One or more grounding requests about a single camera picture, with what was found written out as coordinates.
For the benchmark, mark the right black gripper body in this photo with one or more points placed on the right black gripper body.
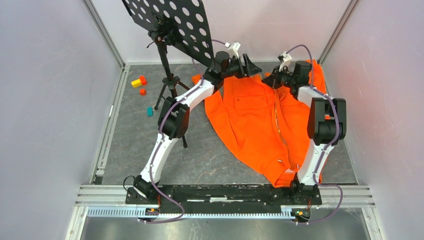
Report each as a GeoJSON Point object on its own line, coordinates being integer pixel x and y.
{"type": "Point", "coordinates": [282, 78]}

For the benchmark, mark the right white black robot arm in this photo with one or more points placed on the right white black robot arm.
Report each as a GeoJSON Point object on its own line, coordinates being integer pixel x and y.
{"type": "Point", "coordinates": [326, 123]}

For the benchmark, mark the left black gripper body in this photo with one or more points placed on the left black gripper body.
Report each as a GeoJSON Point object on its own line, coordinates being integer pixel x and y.
{"type": "Point", "coordinates": [235, 69]}

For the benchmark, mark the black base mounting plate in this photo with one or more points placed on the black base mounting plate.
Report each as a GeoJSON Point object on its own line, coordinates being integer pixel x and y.
{"type": "Point", "coordinates": [223, 198]}

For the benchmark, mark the black perforated music stand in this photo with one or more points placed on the black perforated music stand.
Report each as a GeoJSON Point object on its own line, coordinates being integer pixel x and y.
{"type": "Point", "coordinates": [182, 24]}

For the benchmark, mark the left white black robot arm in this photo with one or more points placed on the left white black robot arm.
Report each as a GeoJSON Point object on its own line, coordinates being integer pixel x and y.
{"type": "Point", "coordinates": [173, 120]}

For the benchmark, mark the red block on yellow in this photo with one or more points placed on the red block on yellow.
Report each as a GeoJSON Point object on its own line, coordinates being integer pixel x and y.
{"type": "Point", "coordinates": [143, 80]}

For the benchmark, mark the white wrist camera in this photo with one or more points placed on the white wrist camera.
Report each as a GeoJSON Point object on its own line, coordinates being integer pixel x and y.
{"type": "Point", "coordinates": [285, 60]}
{"type": "Point", "coordinates": [233, 49]}

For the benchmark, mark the teal block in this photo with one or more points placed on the teal block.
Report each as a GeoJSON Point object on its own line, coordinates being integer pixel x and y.
{"type": "Point", "coordinates": [150, 111]}

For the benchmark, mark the orange jacket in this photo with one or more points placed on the orange jacket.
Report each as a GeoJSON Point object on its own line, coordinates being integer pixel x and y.
{"type": "Point", "coordinates": [264, 128]}

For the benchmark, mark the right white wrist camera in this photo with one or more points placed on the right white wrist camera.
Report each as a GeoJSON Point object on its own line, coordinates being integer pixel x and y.
{"type": "Point", "coordinates": [285, 60]}

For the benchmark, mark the grey slotted cable duct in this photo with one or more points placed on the grey slotted cable duct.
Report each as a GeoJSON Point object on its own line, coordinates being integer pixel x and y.
{"type": "Point", "coordinates": [142, 212]}

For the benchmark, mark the small red block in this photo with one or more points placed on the small red block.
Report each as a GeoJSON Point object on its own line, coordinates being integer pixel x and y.
{"type": "Point", "coordinates": [142, 91]}

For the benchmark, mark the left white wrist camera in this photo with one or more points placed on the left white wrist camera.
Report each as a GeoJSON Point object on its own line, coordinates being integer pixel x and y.
{"type": "Point", "coordinates": [233, 49]}

